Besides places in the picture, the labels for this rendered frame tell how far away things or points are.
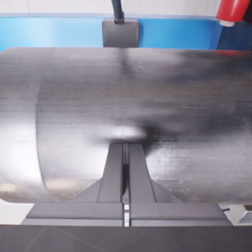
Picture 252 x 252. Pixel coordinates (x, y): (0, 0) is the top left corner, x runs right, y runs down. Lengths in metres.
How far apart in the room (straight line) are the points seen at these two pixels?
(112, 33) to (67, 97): 0.36
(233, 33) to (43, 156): 0.48
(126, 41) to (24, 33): 0.32
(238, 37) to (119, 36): 0.28
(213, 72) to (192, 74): 0.02
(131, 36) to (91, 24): 0.15
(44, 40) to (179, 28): 0.41
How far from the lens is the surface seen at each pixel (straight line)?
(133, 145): 0.15
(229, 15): 0.47
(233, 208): 0.67
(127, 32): 0.51
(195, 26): 0.63
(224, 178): 0.20
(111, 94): 0.16
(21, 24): 0.67
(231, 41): 0.53
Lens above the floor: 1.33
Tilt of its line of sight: 1 degrees down
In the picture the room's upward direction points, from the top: 89 degrees counter-clockwise
